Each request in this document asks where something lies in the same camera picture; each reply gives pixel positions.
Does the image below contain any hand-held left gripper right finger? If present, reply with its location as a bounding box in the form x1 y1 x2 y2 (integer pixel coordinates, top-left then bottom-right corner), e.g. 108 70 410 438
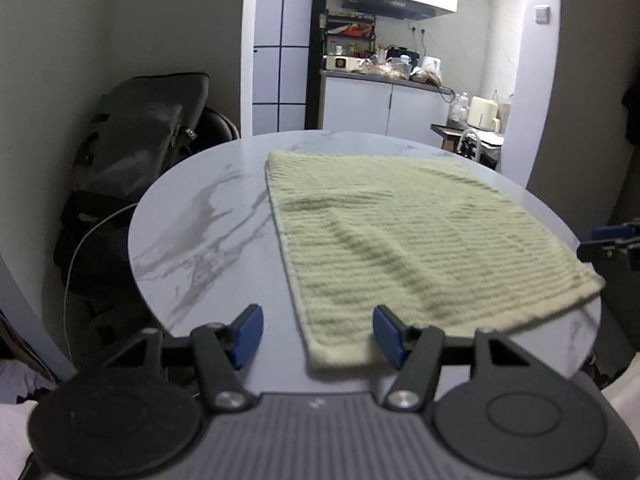
372 305 538 413

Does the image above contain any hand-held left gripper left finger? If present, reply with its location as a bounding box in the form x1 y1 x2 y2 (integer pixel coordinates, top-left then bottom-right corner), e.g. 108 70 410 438
100 304 264 413

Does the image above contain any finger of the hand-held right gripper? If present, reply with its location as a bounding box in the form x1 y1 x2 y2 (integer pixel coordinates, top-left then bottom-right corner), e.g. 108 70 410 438
576 224 640 263

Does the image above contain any yellow towel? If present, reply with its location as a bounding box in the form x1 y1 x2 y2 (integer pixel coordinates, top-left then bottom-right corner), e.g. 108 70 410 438
264 150 607 374

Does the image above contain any cream countertop appliance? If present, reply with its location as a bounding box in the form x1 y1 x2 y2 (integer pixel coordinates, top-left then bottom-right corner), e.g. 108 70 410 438
467 96 501 131

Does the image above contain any black bag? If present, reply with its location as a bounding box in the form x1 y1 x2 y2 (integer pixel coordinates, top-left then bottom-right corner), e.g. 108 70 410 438
54 190 151 311

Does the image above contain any dark chair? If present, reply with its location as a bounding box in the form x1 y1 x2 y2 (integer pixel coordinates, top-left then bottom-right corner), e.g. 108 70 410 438
199 107 241 153

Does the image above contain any white base cabinet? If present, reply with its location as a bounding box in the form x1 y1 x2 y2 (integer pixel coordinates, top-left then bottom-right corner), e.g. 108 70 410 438
322 75 451 141

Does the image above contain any grey backpack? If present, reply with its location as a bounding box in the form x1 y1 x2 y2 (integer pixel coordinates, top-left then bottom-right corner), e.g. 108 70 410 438
75 72 211 197

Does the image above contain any white cloth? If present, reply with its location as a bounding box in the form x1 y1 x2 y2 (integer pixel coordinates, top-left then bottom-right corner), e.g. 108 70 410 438
0 360 56 480

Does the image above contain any bagged food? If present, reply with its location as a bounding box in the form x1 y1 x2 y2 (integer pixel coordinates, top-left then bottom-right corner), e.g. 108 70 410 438
367 60 445 85

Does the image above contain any black framed glass door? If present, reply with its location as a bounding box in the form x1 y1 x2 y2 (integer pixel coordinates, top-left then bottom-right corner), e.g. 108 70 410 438
250 0 317 136

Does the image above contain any black spice rack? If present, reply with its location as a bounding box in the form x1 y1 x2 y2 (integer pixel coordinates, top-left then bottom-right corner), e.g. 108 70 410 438
325 10 376 58

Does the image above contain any black range hood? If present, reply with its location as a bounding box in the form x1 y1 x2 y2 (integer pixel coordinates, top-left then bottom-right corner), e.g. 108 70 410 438
342 0 436 21

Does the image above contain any white cable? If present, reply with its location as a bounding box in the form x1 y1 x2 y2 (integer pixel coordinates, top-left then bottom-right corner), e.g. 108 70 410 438
64 204 138 361

